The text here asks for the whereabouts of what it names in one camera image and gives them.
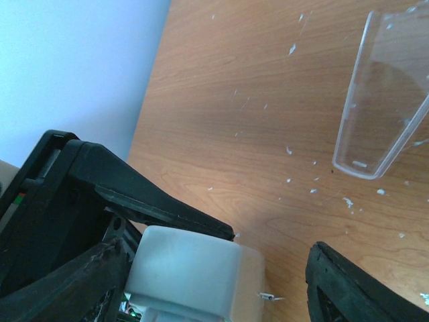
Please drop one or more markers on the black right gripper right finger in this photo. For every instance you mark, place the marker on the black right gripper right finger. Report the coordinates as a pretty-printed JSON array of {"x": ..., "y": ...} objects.
[{"x": 338, "y": 290}]

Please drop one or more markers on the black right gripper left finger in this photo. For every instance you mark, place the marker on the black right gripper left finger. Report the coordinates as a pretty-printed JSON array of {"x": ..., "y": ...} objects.
[{"x": 87, "y": 288}]

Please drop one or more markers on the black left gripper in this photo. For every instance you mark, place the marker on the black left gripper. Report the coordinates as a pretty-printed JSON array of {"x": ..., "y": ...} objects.
[{"x": 71, "y": 195}]

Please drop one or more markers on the white metronome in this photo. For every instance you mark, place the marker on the white metronome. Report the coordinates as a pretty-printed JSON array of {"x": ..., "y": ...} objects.
[{"x": 179, "y": 275}]

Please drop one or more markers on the clear plastic metronome cover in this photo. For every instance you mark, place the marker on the clear plastic metronome cover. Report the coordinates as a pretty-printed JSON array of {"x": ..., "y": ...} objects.
[{"x": 387, "y": 98}]

